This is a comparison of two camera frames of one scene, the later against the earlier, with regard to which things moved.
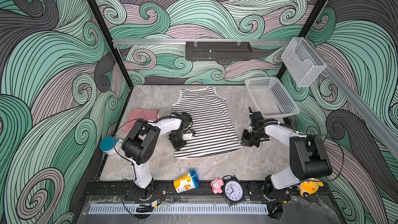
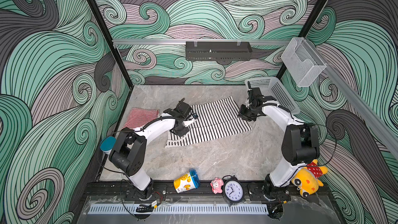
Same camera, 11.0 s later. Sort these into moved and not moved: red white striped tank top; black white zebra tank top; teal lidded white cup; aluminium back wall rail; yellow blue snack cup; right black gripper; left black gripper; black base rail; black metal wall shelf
Moved: left black gripper; black white zebra tank top; right black gripper
Not moved: yellow blue snack cup; black metal wall shelf; red white striped tank top; black base rail; aluminium back wall rail; teal lidded white cup
